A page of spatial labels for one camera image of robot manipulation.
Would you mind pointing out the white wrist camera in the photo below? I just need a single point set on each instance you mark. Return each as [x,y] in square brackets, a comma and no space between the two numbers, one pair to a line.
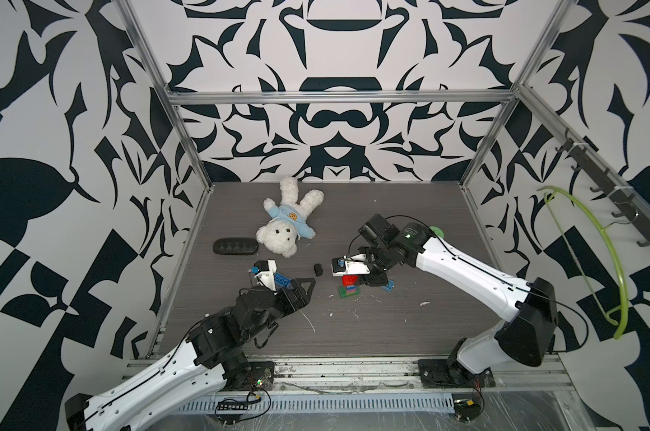
[264,273]
[349,266]

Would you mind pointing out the red lego brick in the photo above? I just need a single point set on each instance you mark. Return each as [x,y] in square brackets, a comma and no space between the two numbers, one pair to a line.
[350,280]

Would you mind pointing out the green long lego plate brick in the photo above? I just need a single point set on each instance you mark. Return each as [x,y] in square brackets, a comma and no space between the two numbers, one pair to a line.
[345,292]

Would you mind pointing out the long blue lego brick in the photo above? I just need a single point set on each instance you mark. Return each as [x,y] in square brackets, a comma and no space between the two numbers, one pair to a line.
[282,281]

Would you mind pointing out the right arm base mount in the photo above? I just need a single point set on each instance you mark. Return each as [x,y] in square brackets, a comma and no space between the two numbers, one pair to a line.
[449,373]

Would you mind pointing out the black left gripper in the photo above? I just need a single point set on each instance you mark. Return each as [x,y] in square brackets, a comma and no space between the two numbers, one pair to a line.
[301,298]

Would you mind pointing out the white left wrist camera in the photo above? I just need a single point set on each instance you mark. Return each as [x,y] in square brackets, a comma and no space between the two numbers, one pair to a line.
[264,273]

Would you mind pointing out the white teddy bear blue shirt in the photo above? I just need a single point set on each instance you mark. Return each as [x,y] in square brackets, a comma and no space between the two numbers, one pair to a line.
[289,219]

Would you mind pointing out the black remote control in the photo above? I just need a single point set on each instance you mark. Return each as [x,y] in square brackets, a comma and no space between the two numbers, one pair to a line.
[235,246]

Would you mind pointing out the light blue lego brick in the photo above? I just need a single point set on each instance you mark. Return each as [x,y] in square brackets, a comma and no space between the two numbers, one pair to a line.
[389,286]

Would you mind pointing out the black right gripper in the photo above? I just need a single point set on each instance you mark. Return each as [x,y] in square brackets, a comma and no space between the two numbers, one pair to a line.
[371,278]

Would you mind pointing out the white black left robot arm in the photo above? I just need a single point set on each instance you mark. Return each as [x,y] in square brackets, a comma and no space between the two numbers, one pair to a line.
[209,358]

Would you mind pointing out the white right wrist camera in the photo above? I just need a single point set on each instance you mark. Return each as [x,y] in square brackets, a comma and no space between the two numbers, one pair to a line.
[349,266]

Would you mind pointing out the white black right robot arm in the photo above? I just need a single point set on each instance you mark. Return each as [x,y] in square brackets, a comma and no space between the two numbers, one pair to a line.
[527,310]

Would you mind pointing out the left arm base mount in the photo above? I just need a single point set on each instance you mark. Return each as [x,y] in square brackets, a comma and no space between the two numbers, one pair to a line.
[255,374]

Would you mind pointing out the black wall hook rack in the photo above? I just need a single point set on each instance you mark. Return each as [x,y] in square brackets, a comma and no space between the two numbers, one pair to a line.
[632,208]

